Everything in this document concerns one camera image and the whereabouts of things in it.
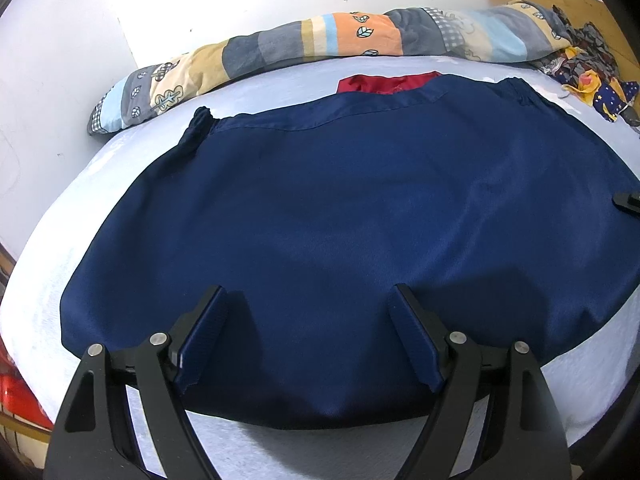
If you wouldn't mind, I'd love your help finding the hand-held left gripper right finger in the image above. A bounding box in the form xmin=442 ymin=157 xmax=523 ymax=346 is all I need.
xmin=387 ymin=283 xmax=574 ymax=480

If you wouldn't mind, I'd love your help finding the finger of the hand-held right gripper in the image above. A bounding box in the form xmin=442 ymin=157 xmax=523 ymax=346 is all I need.
xmin=612 ymin=191 xmax=640 ymax=217

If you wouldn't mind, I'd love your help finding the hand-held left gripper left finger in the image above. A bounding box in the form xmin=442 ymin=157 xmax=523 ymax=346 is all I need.
xmin=44 ymin=285 xmax=229 ymax=480

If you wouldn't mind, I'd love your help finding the navy jacket with red collar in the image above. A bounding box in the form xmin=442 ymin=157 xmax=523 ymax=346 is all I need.
xmin=59 ymin=71 xmax=640 ymax=431

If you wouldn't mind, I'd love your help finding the navy yellow star print cloth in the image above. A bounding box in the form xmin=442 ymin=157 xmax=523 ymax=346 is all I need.
xmin=562 ymin=71 xmax=640 ymax=128

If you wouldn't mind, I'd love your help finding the dark floral cloth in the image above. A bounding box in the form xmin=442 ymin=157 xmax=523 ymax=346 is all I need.
xmin=532 ymin=7 xmax=623 ymax=92

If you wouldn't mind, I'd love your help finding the red plastic object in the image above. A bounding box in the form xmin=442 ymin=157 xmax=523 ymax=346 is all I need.
xmin=0 ymin=337 xmax=55 ymax=432

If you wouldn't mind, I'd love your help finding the patchwork leaf print quilt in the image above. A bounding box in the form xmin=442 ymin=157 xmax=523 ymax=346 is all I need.
xmin=87 ymin=1 xmax=576 ymax=136

